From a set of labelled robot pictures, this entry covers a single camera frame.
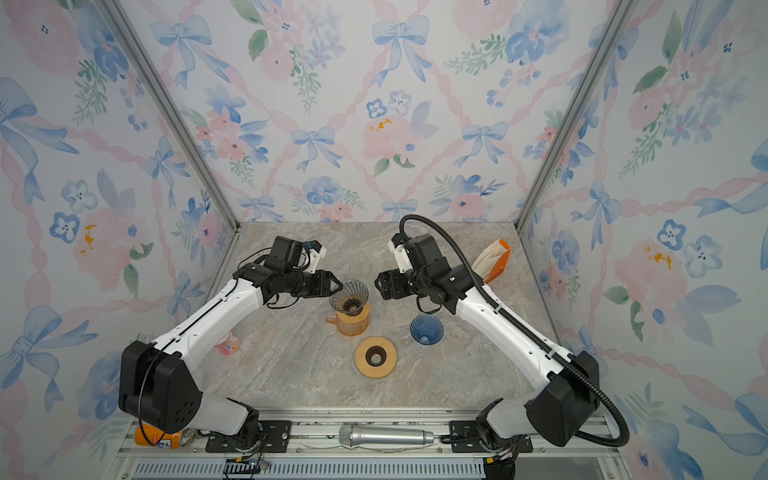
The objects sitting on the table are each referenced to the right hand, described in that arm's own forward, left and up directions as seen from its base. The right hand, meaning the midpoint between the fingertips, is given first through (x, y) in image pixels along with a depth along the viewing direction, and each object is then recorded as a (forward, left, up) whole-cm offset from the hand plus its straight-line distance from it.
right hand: (387, 277), depth 77 cm
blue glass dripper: (-5, -12, -19) cm, 23 cm away
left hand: (+1, +14, -5) cm, 15 cm away
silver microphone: (-33, +6, -20) cm, 39 cm away
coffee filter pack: (+19, -35, -17) cm, 43 cm away
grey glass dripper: (0, +11, -11) cm, 15 cm away
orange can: (-35, +50, -17) cm, 63 cm away
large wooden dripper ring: (-12, +3, -24) cm, 27 cm away
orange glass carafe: (-3, +11, -21) cm, 24 cm away
